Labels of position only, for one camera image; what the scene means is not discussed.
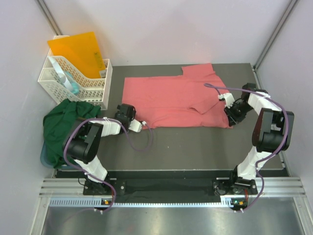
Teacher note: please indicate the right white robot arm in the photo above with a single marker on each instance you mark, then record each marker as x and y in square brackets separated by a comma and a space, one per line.
[271, 134]

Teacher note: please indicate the pink t shirt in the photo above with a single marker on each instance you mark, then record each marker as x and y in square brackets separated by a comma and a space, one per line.
[177, 101]

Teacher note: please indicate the teal plastic basin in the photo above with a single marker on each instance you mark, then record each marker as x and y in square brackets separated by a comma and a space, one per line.
[47, 163]

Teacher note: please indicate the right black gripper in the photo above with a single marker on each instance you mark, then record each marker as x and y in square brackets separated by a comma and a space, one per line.
[233, 119]

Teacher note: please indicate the orange plastic folder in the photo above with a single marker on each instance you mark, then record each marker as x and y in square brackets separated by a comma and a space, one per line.
[83, 51]

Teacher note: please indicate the aluminium frame rail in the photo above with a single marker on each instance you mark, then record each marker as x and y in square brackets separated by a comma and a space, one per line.
[269, 187]

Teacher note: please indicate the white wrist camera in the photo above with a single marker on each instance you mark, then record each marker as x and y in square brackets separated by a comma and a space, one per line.
[227, 98]
[136, 126]

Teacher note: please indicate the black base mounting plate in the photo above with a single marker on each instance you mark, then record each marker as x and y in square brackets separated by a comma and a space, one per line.
[205, 186]

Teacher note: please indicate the white perforated file organizer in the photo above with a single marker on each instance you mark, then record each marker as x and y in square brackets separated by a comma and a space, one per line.
[74, 69]

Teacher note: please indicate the light blue items in organizer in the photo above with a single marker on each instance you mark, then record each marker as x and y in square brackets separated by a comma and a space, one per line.
[65, 78]

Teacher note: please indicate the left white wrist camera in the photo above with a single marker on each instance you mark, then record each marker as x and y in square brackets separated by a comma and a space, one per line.
[136, 126]

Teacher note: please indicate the green t shirt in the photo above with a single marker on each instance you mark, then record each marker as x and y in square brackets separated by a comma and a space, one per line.
[58, 123]

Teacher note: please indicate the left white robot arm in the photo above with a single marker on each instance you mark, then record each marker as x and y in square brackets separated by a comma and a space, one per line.
[84, 138]

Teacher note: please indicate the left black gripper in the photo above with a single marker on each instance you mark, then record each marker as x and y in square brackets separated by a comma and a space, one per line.
[133, 115]

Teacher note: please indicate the white slotted cable duct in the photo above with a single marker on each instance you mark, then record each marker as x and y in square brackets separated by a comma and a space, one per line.
[103, 203]

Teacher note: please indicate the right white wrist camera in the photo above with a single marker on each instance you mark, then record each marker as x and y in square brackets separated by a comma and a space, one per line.
[227, 98]

